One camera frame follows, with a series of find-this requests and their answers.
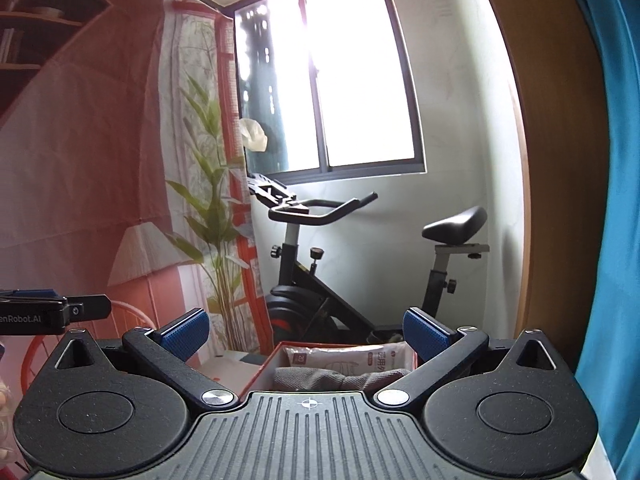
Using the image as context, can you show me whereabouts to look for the black exercise bike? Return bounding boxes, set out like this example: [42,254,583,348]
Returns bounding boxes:
[245,172,491,357]

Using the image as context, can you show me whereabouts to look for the printed backdrop cloth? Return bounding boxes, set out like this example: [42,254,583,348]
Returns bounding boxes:
[0,0,274,461]

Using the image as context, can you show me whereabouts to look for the blue curtain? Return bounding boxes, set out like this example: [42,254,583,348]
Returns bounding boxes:
[552,0,640,480]

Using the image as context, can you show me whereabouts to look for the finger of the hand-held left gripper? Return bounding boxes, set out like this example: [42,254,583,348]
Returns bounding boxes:
[0,288,57,302]
[65,294,112,322]

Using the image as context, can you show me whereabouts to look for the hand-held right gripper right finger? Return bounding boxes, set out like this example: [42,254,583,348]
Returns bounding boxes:
[372,307,570,412]

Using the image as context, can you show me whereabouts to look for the dark framed window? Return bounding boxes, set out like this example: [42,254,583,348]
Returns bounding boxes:
[232,0,431,187]

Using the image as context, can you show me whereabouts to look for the white face mask packet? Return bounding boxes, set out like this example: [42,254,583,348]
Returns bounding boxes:
[286,345,414,377]

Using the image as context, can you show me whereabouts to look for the brown wooden panel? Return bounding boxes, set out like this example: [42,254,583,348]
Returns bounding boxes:
[470,0,617,357]

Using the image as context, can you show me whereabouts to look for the black mesh gloves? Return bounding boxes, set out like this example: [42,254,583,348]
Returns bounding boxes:
[272,367,414,394]

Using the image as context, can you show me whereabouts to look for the red strawberry print cardboard box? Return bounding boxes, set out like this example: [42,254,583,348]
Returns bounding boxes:
[240,341,419,402]

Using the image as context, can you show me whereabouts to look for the white plastic bag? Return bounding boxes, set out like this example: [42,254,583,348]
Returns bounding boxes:
[240,117,269,154]

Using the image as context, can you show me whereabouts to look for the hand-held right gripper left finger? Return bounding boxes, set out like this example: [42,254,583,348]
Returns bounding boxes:
[49,308,241,412]

